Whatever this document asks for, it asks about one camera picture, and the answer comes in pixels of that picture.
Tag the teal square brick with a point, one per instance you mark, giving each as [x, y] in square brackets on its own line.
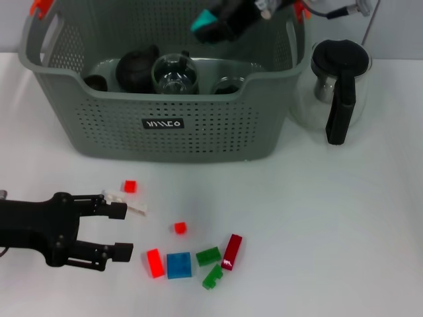
[204, 20]

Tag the green L-shaped brick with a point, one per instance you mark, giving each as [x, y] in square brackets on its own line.
[211, 279]

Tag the grey perforated storage bin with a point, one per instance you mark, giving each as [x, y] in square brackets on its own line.
[132, 138]

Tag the black clay teapot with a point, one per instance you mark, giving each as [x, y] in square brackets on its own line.
[135, 69]

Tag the glass teacup black sleeve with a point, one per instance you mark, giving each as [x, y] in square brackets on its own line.
[228, 86]
[175, 74]

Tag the blue square brick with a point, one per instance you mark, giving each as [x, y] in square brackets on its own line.
[178, 265]

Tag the small black clay cup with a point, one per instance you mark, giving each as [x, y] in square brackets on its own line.
[95, 82]

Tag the bright red rectangular brick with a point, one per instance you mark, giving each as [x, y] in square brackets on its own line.
[155, 264]

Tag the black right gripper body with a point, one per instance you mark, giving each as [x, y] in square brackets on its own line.
[248, 11]

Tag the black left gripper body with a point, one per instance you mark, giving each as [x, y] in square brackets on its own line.
[33, 224]

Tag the dark red long brick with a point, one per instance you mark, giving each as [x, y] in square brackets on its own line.
[232, 251]

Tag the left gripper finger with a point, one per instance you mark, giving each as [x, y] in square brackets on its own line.
[117, 211]
[124, 252]

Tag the green rectangular brick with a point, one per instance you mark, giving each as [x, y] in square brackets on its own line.
[208, 256]

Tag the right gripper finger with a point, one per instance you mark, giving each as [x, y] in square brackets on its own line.
[221, 33]
[223, 8]

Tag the small red cube brick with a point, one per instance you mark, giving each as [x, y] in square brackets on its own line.
[130, 186]
[180, 228]

